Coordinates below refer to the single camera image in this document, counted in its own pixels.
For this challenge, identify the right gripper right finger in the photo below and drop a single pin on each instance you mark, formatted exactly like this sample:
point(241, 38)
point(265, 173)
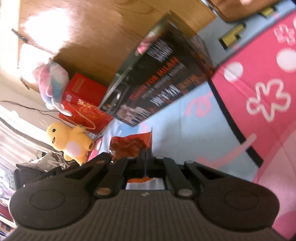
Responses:
point(175, 179)

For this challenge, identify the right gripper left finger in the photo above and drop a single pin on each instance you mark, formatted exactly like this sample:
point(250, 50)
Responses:
point(113, 180)

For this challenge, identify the red spicy snack packet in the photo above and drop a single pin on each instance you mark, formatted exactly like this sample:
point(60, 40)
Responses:
point(131, 153)

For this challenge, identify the yellow duck plush toy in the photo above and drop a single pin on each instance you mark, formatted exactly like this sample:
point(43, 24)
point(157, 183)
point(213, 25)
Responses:
point(73, 142)

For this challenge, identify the red gift bag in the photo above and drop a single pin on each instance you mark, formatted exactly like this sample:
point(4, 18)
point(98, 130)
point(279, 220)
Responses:
point(82, 98)

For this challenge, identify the Peppa Pig bed sheet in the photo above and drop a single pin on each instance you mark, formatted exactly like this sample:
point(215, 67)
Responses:
point(242, 121)

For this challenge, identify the pastel plush toy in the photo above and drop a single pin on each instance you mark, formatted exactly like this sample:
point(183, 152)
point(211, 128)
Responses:
point(52, 81)

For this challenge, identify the black cardboard storage box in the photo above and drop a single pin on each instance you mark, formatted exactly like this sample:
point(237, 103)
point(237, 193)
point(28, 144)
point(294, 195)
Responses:
point(169, 62)

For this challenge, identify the wooden headboard panel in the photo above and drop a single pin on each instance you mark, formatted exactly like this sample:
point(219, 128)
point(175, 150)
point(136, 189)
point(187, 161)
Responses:
point(93, 37)

